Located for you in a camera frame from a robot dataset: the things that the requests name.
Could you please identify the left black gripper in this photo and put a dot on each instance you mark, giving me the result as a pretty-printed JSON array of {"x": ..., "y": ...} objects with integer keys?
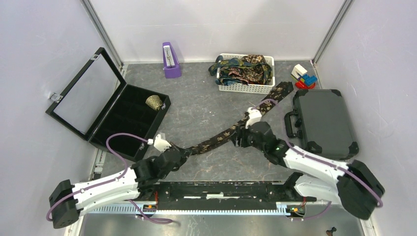
[{"x": 185, "y": 154}]

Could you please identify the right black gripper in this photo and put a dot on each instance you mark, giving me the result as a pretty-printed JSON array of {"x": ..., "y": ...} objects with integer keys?
[{"x": 241, "y": 132}]

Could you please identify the black gold floral tie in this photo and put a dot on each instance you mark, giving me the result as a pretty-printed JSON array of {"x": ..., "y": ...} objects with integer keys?
[{"x": 276, "y": 95}]

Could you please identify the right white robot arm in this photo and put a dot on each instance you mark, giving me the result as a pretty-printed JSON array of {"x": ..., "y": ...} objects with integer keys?
[{"x": 352, "y": 185}]

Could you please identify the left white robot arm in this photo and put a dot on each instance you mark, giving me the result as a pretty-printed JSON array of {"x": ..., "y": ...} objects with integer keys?
[{"x": 68, "y": 202}]

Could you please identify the pile of patterned ties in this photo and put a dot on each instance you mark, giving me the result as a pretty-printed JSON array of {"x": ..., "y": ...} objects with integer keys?
[{"x": 247, "y": 70}]

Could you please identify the white perforated basket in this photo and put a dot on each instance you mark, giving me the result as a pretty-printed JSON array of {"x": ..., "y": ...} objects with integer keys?
[{"x": 256, "y": 89}]

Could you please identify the rolled gold tie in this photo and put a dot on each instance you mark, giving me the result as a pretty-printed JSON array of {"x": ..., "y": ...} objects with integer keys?
[{"x": 154, "y": 102}]

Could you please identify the dark grey hard case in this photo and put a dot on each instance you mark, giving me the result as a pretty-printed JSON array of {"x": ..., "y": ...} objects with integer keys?
[{"x": 321, "y": 121}]

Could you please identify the colourful toy blocks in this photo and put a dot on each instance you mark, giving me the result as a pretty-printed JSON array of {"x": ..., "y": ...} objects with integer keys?
[{"x": 303, "y": 80}]

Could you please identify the purple metronome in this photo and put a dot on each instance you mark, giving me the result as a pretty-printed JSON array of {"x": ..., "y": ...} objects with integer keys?
[{"x": 171, "y": 63}]

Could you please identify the black display box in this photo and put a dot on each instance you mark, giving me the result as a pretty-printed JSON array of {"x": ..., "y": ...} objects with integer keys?
[{"x": 100, "y": 107}]

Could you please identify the small black knob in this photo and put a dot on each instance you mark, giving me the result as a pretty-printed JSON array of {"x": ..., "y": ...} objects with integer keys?
[{"x": 331, "y": 231}]

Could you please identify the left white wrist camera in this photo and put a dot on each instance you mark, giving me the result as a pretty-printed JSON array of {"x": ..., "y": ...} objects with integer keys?
[{"x": 159, "y": 142}]

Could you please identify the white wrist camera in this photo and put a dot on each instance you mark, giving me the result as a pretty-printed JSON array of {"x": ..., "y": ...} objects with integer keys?
[
  {"x": 254, "y": 116},
  {"x": 159, "y": 142}
]

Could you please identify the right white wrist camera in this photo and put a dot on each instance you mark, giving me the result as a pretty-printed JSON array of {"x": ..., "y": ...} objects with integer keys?
[{"x": 254, "y": 116}]

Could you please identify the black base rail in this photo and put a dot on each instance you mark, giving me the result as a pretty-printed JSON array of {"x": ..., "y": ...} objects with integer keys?
[{"x": 222, "y": 195}]

